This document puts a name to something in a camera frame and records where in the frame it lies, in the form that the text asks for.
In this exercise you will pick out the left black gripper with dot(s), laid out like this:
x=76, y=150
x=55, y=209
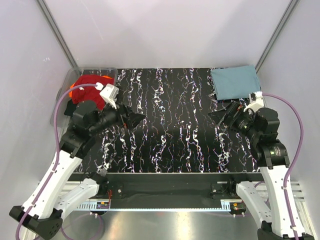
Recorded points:
x=132, y=120

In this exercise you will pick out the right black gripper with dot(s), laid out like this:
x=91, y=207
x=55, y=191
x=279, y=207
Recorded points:
x=234, y=109

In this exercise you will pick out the blue t-shirt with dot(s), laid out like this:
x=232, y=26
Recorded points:
x=235, y=82

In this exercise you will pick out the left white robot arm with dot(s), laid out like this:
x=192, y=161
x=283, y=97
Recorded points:
x=45, y=210

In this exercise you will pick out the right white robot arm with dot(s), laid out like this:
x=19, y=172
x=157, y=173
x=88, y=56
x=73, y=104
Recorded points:
x=277, y=219

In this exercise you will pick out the red t-shirt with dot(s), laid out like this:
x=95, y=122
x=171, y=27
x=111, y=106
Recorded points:
x=90, y=93

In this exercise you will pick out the black t-shirt in bin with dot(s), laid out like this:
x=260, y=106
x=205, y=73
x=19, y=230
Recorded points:
x=70, y=108

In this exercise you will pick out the orange t-shirt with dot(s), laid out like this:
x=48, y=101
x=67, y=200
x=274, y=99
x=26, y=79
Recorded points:
x=70, y=93

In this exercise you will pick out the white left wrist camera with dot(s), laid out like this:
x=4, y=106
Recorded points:
x=108, y=93

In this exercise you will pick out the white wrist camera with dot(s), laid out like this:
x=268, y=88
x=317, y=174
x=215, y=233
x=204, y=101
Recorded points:
x=255, y=102
x=108, y=93

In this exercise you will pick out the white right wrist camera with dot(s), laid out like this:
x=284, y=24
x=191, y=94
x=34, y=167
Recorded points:
x=255, y=102

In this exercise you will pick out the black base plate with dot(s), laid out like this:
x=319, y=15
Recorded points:
x=167, y=191

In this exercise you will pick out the white slotted cable duct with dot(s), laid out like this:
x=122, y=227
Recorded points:
x=93, y=206

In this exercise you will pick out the aluminium frame rail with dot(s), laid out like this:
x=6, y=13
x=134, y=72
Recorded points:
x=261, y=189

